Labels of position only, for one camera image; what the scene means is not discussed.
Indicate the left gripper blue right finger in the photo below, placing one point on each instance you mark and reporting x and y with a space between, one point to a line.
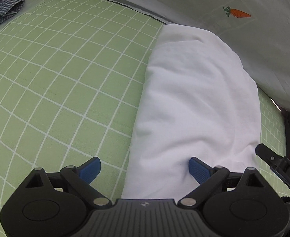
199 170

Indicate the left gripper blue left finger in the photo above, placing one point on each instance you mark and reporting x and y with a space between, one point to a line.
89 170

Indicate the white trousers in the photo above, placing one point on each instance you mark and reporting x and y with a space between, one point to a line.
197 101

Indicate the green grid table cloth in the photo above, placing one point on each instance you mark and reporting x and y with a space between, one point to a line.
71 78

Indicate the grey carrot print curtain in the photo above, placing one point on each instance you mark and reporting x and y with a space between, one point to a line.
257 30

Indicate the blue checked shirt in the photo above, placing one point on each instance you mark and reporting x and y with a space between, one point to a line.
9 8

